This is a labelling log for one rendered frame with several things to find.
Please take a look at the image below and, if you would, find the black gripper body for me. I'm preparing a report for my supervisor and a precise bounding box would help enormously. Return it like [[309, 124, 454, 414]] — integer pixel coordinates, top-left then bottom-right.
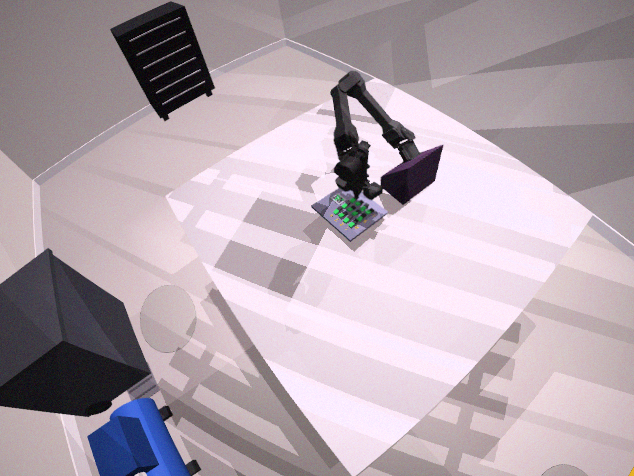
[[334, 164, 383, 200]]

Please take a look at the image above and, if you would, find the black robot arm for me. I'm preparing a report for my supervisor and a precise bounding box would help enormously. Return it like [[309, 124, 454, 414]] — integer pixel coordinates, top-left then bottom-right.
[[330, 71, 422, 192]]

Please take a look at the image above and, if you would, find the grey switch panel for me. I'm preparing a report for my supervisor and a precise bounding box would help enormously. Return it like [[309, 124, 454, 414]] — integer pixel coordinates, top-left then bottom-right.
[[311, 188, 389, 242]]

